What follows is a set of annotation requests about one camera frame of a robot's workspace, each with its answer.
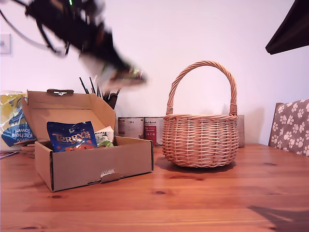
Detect tin can with white label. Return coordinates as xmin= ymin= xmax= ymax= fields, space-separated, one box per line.
xmin=117 ymin=117 xmax=145 ymax=140

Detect woven wicker basket with handle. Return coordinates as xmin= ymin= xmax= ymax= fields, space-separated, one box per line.
xmin=161 ymin=60 xmax=240 ymax=169

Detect chair with paw print cover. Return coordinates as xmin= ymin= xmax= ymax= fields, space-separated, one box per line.
xmin=268 ymin=98 xmax=309 ymax=158

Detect open brown cardboard box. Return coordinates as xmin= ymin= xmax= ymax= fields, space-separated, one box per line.
xmin=21 ymin=88 xmax=155 ymax=192

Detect yellow blue kitchen towel pack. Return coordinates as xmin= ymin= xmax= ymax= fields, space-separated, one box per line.
xmin=0 ymin=90 xmax=37 ymax=152

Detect tin can with red label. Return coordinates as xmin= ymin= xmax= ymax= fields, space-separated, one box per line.
xmin=144 ymin=117 xmax=165 ymax=147

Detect long thin arm cable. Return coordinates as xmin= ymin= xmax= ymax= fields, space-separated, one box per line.
xmin=0 ymin=0 xmax=53 ymax=50

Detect blue Terry's chocolate orange bag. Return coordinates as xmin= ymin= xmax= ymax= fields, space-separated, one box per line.
xmin=46 ymin=120 xmax=98 ymax=153

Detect dark flat booklet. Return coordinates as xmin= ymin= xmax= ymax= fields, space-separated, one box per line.
xmin=0 ymin=150 xmax=20 ymax=160

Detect white green Galaxy egg bag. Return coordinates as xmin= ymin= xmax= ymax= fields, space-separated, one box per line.
xmin=77 ymin=53 xmax=148 ymax=92
xmin=94 ymin=125 xmax=115 ymax=148

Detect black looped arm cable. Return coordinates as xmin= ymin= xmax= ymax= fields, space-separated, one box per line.
xmin=36 ymin=20 xmax=72 ymax=58

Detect white wall switch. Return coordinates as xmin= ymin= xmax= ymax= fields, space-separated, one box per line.
xmin=0 ymin=33 xmax=12 ymax=56

